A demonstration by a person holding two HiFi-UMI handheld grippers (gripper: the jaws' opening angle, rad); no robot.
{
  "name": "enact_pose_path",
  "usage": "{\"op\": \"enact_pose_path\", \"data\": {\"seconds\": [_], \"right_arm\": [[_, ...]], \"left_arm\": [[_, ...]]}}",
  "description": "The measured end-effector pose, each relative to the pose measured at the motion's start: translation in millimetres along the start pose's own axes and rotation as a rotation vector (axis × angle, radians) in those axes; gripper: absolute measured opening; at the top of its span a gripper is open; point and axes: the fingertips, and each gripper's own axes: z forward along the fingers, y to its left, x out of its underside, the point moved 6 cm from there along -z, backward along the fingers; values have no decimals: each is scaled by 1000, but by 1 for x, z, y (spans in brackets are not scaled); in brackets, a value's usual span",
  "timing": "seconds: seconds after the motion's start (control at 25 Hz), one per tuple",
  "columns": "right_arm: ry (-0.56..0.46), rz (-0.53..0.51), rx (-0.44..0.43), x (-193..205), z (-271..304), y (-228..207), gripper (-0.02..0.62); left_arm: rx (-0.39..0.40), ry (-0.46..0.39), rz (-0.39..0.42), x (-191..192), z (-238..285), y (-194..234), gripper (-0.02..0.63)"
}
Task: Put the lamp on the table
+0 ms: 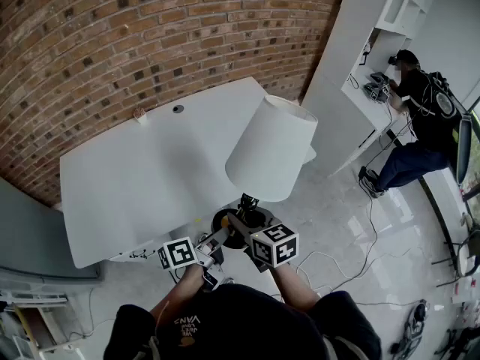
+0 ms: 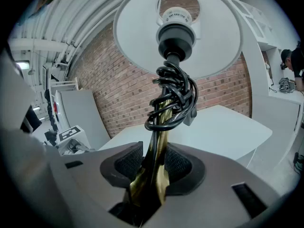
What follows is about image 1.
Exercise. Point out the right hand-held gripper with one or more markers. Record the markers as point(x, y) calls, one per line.
point(273, 246)

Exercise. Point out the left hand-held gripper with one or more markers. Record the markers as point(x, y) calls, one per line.
point(176, 253)

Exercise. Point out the white table lamp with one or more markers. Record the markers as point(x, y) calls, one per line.
point(270, 144)

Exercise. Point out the person's right forearm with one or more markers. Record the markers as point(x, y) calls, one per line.
point(294, 289)

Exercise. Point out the person's left forearm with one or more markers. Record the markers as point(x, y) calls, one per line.
point(180, 291)

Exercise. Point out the white table top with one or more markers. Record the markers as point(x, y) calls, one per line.
point(131, 163)

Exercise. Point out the person's black t-shirt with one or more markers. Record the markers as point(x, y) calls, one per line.
point(243, 324)

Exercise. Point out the small red crumpled object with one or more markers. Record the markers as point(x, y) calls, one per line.
point(140, 116)

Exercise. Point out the grey cabinet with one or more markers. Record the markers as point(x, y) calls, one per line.
point(30, 238)

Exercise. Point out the black metal chair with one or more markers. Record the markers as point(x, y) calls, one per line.
point(459, 253)

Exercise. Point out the white metal rack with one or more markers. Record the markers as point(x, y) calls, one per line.
point(22, 321)

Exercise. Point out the dark office chair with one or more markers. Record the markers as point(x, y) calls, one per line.
point(464, 148)

